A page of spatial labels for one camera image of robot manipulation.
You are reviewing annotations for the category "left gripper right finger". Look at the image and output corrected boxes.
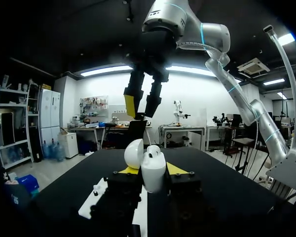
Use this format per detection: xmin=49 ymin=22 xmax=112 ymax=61
xmin=165 ymin=161 xmax=214 ymax=237

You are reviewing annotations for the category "white earbud case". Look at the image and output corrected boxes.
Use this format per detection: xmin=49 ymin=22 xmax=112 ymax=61
xmin=124 ymin=138 xmax=167 ymax=194

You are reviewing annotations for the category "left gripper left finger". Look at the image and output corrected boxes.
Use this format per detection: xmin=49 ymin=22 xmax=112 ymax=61
xmin=89 ymin=166 xmax=144 ymax=237

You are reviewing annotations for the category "white earbud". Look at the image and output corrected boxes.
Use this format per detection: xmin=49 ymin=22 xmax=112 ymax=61
xmin=147 ymin=145 xmax=161 ymax=159

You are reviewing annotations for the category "white plate with black stands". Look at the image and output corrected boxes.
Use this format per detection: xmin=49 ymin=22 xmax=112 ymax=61
xmin=78 ymin=177 xmax=148 ymax=237

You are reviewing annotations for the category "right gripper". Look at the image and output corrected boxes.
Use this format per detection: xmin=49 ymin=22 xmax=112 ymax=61
xmin=123 ymin=29 xmax=178 ymax=119

